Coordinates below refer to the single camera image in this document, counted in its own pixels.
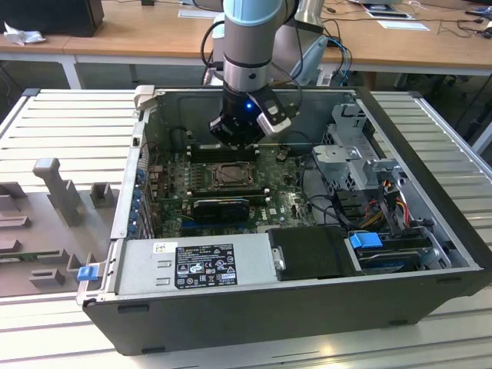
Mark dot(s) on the silver topped CPU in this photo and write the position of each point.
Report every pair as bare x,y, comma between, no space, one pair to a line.
232,175

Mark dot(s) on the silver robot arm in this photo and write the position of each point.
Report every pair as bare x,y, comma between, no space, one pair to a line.
248,42

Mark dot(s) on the black RAM slot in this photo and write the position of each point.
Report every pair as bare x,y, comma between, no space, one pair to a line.
223,158
215,153
230,190
227,149
257,195

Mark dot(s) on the CPU socket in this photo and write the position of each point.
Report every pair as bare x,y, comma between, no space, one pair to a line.
210,176

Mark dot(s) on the round coin battery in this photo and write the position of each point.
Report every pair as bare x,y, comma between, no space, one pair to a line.
281,155

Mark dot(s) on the black graphics card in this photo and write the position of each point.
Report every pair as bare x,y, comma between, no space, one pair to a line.
219,210

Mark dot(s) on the green motherboard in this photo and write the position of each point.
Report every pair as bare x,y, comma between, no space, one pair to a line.
280,200

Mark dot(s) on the gray plastic case latch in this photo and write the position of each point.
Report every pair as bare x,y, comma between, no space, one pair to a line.
144,96

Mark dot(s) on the small white adapter box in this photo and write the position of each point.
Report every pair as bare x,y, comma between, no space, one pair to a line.
325,78

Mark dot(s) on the blue card retainer clip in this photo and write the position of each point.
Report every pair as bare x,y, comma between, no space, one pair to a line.
142,174
137,194
135,211
133,226

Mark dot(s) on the pale blue teach pendant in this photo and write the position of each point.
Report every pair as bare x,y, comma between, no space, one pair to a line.
313,57

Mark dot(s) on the silver metal drive cage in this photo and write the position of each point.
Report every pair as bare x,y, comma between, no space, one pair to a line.
348,161

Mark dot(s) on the flat gray pad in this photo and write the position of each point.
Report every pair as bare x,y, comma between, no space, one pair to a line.
196,13

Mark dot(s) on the black plastic shroud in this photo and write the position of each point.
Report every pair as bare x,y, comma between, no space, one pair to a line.
311,251

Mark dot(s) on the hard disk in blue carrier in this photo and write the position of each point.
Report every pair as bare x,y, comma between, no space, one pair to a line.
363,240

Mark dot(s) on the silver power supply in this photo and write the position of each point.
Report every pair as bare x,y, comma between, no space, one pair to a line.
138,269

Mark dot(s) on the black table corner cap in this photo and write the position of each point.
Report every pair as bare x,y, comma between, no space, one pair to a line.
417,94
30,92

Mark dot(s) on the dark bordered booklet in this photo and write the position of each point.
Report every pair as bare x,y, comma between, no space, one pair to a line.
386,14

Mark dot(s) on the black and silver PC case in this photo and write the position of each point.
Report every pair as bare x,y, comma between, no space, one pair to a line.
230,323

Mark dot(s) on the gray parts rack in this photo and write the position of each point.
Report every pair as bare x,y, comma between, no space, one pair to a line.
57,234

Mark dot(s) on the blue plastic case latch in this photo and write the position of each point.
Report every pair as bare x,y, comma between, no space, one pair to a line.
86,274

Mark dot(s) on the black computer box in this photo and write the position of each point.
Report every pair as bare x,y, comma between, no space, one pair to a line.
50,17

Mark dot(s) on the crumpled white paper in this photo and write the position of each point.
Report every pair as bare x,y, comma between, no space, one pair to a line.
23,36

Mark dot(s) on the green RAM stick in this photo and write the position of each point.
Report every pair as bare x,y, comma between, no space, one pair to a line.
15,258

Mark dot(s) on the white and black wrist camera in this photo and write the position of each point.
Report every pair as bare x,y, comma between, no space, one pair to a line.
276,125

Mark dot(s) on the wooden desk white frame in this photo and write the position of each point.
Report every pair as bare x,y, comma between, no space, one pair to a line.
54,44
153,34

